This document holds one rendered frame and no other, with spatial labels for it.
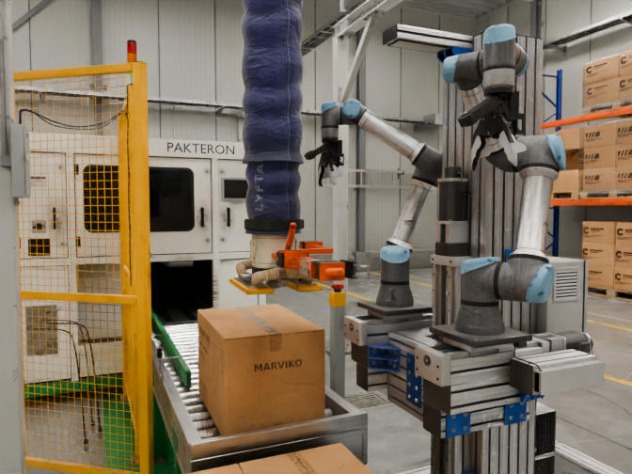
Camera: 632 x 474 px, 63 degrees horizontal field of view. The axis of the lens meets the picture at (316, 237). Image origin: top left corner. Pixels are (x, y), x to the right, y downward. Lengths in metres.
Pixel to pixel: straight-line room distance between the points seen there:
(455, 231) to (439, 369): 0.54
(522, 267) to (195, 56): 10.02
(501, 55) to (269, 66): 0.89
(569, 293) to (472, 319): 0.55
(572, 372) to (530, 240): 0.42
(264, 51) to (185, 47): 9.23
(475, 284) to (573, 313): 0.59
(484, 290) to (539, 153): 0.45
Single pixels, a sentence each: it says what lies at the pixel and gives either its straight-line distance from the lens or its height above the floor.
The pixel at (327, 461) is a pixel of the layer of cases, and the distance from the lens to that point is 1.97.
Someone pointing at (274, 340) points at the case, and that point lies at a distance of 2.01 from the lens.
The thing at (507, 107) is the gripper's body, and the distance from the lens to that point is 1.43.
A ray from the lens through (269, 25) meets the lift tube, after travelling 2.03.
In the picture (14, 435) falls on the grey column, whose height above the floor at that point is 0.46.
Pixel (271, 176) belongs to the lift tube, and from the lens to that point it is 1.93.
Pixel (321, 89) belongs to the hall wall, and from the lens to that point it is 11.91.
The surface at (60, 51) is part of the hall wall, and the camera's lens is 10.98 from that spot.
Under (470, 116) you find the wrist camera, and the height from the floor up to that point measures 1.64.
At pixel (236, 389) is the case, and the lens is 2.02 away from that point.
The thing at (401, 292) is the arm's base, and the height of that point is 1.10.
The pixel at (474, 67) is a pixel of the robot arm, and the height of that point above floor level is 1.80.
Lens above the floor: 1.42
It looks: 3 degrees down
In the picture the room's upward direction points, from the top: straight up
